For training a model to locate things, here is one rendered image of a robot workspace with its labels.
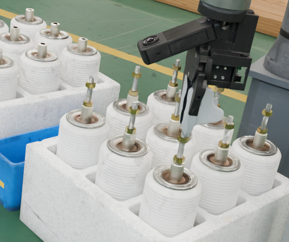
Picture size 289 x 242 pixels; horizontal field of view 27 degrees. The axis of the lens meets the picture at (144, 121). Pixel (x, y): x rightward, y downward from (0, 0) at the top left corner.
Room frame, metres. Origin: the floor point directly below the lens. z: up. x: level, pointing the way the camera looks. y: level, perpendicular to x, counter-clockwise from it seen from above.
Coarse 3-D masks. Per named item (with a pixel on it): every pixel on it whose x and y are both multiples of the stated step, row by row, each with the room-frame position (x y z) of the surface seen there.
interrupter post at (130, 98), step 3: (129, 96) 1.10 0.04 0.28; (132, 96) 1.10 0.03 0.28; (135, 96) 1.10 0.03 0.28; (138, 96) 1.11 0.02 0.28; (129, 99) 1.10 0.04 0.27; (132, 99) 1.10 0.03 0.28; (135, 99) 1.10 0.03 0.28; (126, 102) 1.11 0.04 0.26; (129, 102) 1.10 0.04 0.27; (126, 105) 1.10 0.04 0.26; (129, 105) 1.10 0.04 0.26; (126, 108) 1.10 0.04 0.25
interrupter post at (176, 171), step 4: (172, 160) 0.87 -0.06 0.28; (172, 164) 0.86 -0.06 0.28; (176, 164) 0.86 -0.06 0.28; (180, 164) 0.86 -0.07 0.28; (184, 164) 0.86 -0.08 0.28; (172, 168) 0.86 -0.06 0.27; (176, 168) 0.85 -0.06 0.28; (180, 168) 0.85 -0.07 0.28; (172, 172) 0.85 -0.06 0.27; (176, 172) 0.85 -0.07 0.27; (180, 172) 0.85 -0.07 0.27; (172, 176) 0.85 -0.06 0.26; (176, 176) 0.85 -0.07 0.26; (180, 176) 0.85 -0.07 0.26; (172, 180) 0.85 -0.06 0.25; (176, 180) 0.85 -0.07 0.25; (180, 180) 0.86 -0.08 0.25
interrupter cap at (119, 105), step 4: (116, 100) 1.12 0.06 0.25; (120, 100) 1.13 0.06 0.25; (124, 100) 1.13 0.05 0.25; (116, 104) 1.11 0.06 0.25; (120, 104) 1.11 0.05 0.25; (124, 104) 1.12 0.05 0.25; (140, 104) 1.13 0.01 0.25; (144, 104) 1.13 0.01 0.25; (116, 108) 1.09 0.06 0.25; (120, 108) 1.09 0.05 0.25; (124, 108) 1.10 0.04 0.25; (140, 108) 1.11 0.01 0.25; (144, 108) 1.11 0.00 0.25; (148, 108) 1.11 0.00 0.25; (120, 112) 1.07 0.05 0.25; (124, 112) 1.07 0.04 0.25; (128, 112) 1.08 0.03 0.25; (140, 112) 1.09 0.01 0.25; (144, 112) 1.09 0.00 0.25; (148, 112) 1.10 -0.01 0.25; (136, 116) 1.07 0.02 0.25; (140, 116) 1.08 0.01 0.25
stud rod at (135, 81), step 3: (135, 66) 1.11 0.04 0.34; (138, 66) 1.11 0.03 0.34; (135, 69) 1.11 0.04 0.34; (138, 69) 1.10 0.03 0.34; (135, 72) 1.10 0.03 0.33; (138, 72) 1.10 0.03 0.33; (135, 78) 1.10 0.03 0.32; (138, 78) 1.11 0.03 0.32; (135, 81) 1.10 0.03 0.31; (132, 84) 1.11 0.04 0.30; (135, 84) 1.10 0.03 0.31; (132, 87) 1.10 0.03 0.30; (135, 87) 1.10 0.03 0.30; (132, 90) 1.10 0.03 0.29; (135, 90) 1.10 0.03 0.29
